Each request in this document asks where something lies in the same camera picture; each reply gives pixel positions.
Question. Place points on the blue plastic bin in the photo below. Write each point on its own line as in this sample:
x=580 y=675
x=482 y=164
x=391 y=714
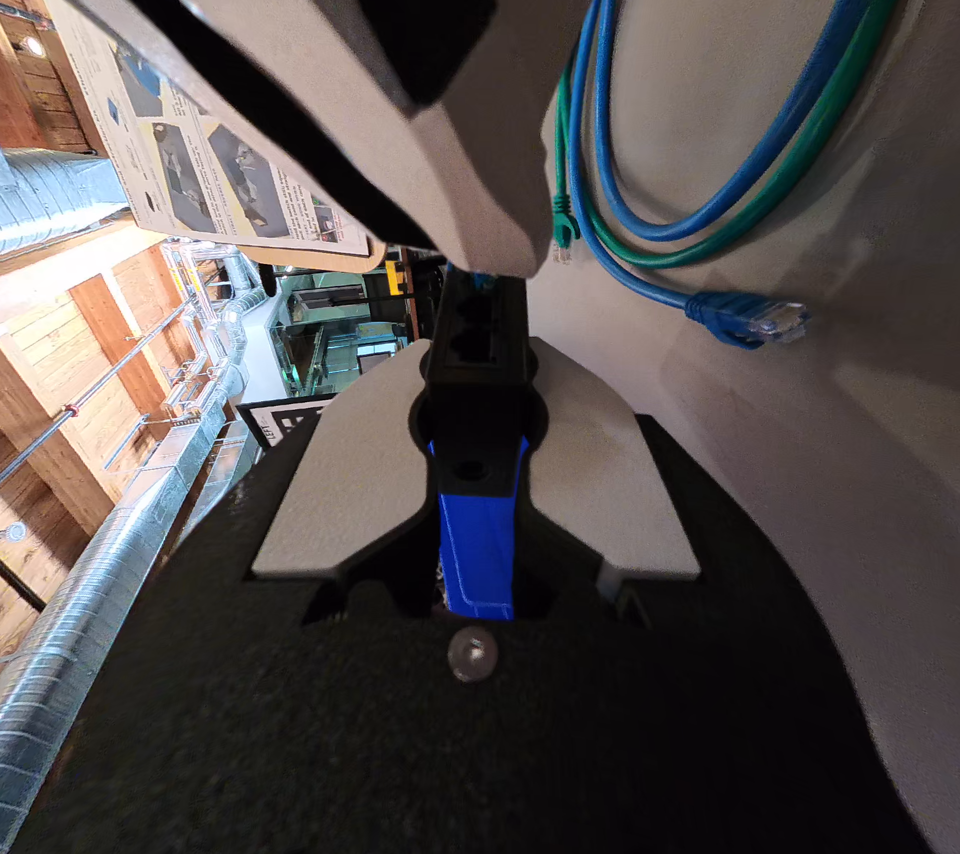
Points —
x=480 y=554

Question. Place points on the printed instruction sheet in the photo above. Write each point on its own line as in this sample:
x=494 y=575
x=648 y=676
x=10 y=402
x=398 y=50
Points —
x=187 y=179

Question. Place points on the black and white tag sign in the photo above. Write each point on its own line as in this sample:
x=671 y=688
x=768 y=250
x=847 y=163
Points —
x=277 y=423

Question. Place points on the black network switch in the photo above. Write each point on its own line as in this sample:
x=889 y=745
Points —
x=476 y=412

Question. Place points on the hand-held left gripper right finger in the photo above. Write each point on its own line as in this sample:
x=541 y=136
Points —
x=607 y=487

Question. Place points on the silver ventilation duct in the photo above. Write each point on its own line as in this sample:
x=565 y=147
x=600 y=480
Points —
x=90 y=584
x=52 y=194

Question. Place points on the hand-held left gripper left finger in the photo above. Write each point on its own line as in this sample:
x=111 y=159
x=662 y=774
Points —
x=345 y=487

